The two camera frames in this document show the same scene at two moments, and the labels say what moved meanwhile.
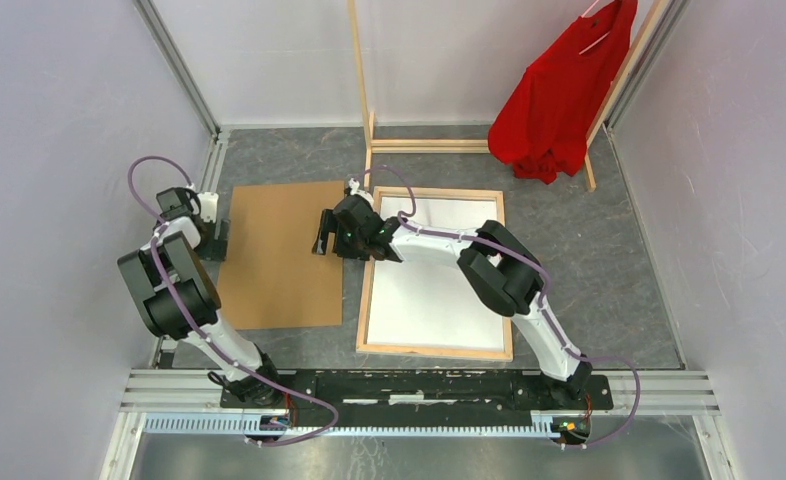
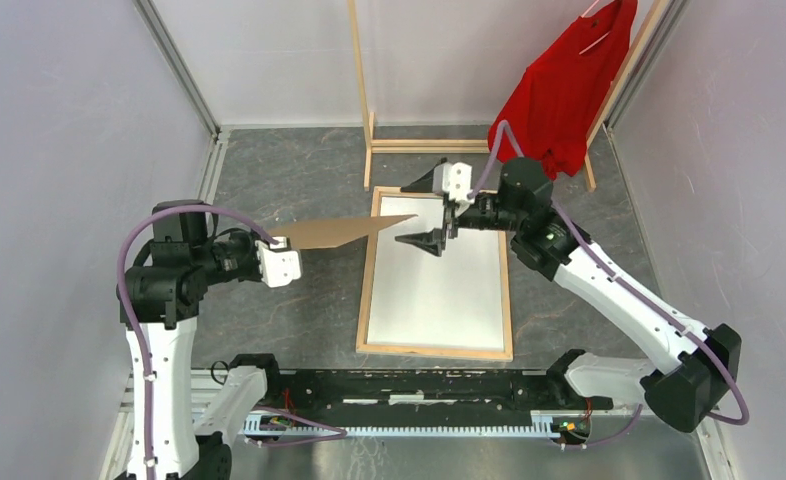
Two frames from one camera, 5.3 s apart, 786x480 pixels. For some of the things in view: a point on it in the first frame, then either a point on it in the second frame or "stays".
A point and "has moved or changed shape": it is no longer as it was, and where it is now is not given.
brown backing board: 271,277 has moved or changed shape
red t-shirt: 542,127 stays
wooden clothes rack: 630,73 stays
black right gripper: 329,224 to 432,241
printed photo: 426,302 stays
